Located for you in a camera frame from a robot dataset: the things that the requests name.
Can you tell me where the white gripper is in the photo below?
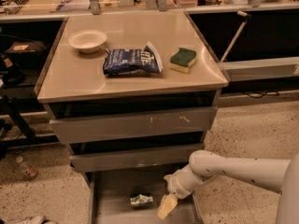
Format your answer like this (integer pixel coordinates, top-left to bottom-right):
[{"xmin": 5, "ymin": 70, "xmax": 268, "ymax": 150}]
[{"xmin": 157, "ymin": 165, "xmax": 215, "ymax": 220}]

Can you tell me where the green soda can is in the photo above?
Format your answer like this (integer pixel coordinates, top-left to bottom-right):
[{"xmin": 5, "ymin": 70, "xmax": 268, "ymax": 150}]
[{"xmin": 130, "ymin": 193, "xmax": 153, "ymax": 208}]

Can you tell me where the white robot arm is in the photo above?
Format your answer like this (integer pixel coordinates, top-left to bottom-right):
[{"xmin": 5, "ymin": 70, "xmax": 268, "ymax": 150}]
[{"xmin": 157, "ymin": 150, "xmax": 299, "ymax": 224}]

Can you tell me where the grey middle drawer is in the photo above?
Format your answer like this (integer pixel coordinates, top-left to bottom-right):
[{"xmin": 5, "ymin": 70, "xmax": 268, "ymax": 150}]
[{"xmin": 70, "ymin": 143, "xmax": 204, "ymax": 173}]

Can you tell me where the grey drawer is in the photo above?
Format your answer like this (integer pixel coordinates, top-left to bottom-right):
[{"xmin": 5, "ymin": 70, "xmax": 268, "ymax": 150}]
[
  {"xmin": 88, "ymin": 164, "xmax": 204, "ymax": 224},
  {"xmin": 70, "ymin": 143, "xmax": 204, "ymax": 173},
  {"xmin": 50, "ymin": 106, "xmax": 217, "ymax": 144}
]

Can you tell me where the grey bottom drawer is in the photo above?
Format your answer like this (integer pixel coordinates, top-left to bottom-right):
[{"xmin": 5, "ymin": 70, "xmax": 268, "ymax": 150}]
[{"xmin": 88, "ymin": 164, "xmax": 204, "ymax": 224}]

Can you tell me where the grey drawer cabinet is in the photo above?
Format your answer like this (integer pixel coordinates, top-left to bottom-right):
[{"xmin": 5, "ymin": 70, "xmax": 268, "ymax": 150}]
[{"xmin": 34, "ymin": 10, "xmax": 231, "ymax": 224}]

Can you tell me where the grey top drawer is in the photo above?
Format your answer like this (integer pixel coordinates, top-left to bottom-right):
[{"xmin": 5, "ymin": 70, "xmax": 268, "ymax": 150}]
[{"xmin": 50, "ymin": 106, "xmax": 217, "ymax": 144}]

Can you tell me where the green yellow sponge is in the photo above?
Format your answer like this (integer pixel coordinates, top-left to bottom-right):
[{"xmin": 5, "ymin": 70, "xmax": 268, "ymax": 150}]
[{"xmin": 170, "ymin": 48, "xmax": 197, "ymax": 74}]

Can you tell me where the plastic bottle on floor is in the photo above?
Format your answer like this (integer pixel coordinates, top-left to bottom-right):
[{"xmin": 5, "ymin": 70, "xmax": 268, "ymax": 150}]
[{"xmin": 16, "ymin": 156, "xmax": 38, "ymax": 179}]

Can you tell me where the blue chip bag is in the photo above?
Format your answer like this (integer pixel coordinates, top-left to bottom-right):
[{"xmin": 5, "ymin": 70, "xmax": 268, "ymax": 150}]
[{"xmin": 103, "ymin": 42, "xmax": 164, "ymax": 77}]

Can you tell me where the black stand leg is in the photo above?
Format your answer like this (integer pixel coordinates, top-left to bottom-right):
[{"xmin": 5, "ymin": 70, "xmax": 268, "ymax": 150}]
[{"xmin": 3, "ymin": 95, "xmax": 58, "ymax": 147}]

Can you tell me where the white paper bowl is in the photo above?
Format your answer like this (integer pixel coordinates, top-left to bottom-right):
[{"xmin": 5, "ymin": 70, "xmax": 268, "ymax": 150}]
[{"xmin": 68, "ymin": 30, "xmax": 107, "ymax": 54}]

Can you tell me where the black bag on shelf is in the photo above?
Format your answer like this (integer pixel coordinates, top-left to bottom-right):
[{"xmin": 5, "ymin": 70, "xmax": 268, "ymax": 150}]
[{"xmin": 5, "ymin": 41, "xmax": 47, "ymax": 69}]

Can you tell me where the black cable on floor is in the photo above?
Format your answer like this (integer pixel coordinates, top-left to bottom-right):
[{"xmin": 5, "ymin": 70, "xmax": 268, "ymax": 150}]
[{"xmin": 242, "ymin": 90, "xmax": 280, "ymax": 99}]

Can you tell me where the white pole black handle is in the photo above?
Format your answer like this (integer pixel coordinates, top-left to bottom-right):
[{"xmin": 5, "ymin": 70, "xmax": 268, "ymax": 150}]
[{"xmin": 221, "ymin": 10, "xmax": 251, "ymax": 63}]

